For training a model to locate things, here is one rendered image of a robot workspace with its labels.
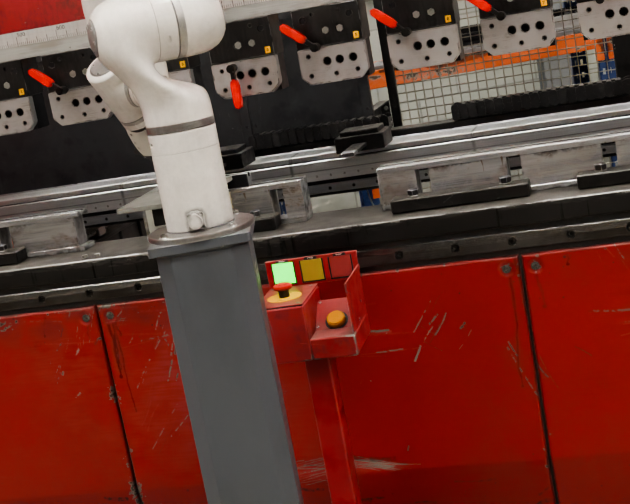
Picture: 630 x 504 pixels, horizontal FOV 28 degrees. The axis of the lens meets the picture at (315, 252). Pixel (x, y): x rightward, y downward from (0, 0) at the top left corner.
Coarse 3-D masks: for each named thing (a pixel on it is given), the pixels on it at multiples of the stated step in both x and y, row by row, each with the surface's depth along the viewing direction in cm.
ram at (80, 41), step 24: (0, 0) 286; (24, 0) 284; (48, 0) 283; (72, 0) 282; (288, 0) 271; (312, 0) 269; (336, 0) 268; (0, 24) 287; (24, 24) 286; (48, 24) 284; (24, 48) 287; (48, 48) 286; (72, 48) 285
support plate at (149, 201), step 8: (152, 192) 282; (136, 200) 274; (144, 200) 272; (152, 200) 270; (160, 200) 268; (120, 208) 267; (128, 208) 265; (136, 208) 264; (144, 208) 264; (152, 208) 264; (160, 208) 263
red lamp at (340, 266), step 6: (330, 258) 262; (336, 258) 261; (342, 258) 261; (348, 258) 261; (330, 264) 262; (336, 264) 262; (342, 264) 261; (348, 264) 261; (336, 270) 262; (342, 270) 262; (348, 270) 261; (336, 276) 262; (342, 276) 262
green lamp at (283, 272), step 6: (276, 264) 264; (282, 264) 264; (288, 264) 264; (276, 270) 264; (282, 270) 264; (288, 270) 264; (276, 276) 265; (282, 276) 265; (288, 276) 264; (294, 276) 264; (276, 282) 265; (294, 282) 264
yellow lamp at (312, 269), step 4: (304, 260) 263; (308, 260) 263; (312, 260) 262; (316, 260) 262; (320, 260) 262; (304, 264) 263; (308, 264) 263; (312, 264) 263; (316, 264) 262; (320, 264) 262; (304, 268) 263; (308, 268) 263; (312, 268) 263; (316, 268) 263; (320, 268) 262; (304, 272) 263; (308, 272) 263; (312, 272) 263; (316, 272) 263; (320, 272) 263; (304, 276) 264; (308, 276) 263; (312, 276) 263; (316, 276) 263; (320, 276) 263; (304, 280) 264; (308, 280) 264
